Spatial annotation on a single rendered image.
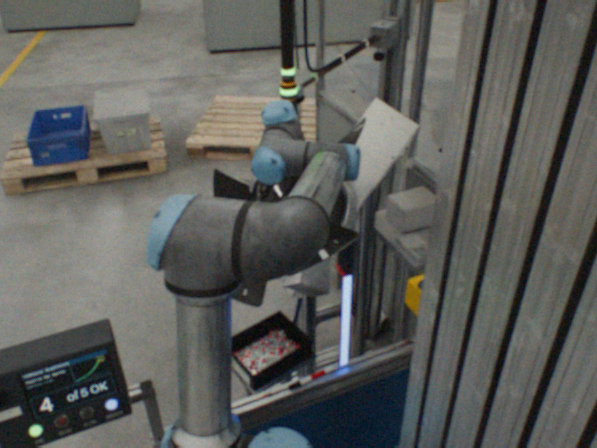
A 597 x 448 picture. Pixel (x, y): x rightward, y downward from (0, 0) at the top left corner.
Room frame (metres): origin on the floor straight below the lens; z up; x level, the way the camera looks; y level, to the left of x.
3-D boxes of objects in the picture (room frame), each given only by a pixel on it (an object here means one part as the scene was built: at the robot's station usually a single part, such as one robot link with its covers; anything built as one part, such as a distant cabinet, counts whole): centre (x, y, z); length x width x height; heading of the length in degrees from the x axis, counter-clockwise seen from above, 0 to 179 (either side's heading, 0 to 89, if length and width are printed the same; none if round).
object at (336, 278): (1.71, -0.25, 0.73); 0.15 x 0.09 x 0.22; 112
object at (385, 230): (1.69, -0.49, 0.85); 0.36 x 0.24 x 0.03; 22
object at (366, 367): (1.01, -0.06, 0.82); 0.90 x 0.04 x 0.08; 112
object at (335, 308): (1.59, -0.17, 0.56); 0.19 x 0.04 x 0.04; 112
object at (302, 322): (1.54, -0.07, 0.46); 0.09 x 0.05 x 0.91; 22
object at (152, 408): (0.85, 0.34, 0.96); 0.03 x 0.03 x 0.20; 22
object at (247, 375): (1.14, 0.07, 0.85); 0.22 x 0.17 x 0.07; 126
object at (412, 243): (1.58, -0.47, 0.87); 0.15 x 0.09 x 0.02; 22
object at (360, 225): (1.63, -0.28, 0.58); 0.09 x 0.05 x 1.15; 22
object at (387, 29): (1.90, -0.36, 1.54); 0.10 x 0.07 x 0.09; 147
